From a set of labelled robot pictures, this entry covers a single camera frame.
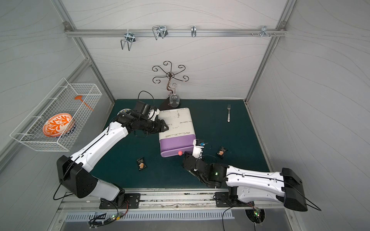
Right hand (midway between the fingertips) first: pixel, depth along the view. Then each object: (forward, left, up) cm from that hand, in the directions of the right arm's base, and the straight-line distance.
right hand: (183, 153), depth 73 cm
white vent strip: (-26, +16, -17) cm, 35 cm away
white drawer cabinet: (+16, +3, +5) cm, 18 cm away
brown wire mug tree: (+47, +11, +15) cm, 51 cm away
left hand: (+11, +11, +5) cm, 16 cm away
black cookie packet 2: (+9, -23, -16) cm, 30 cm away
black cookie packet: (-1, +26, -15) cm, 30 cm away
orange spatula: (+23, +59, +16) cm, 65 cm away
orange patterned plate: (+2, +56, +18) cm, 59 cm away
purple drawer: (+4, +4, -2) cm, 7 cm away
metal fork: (+49, -33, -18) cm, 62 cm away
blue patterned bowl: (+37, +49, -11) cm, 62 cm away
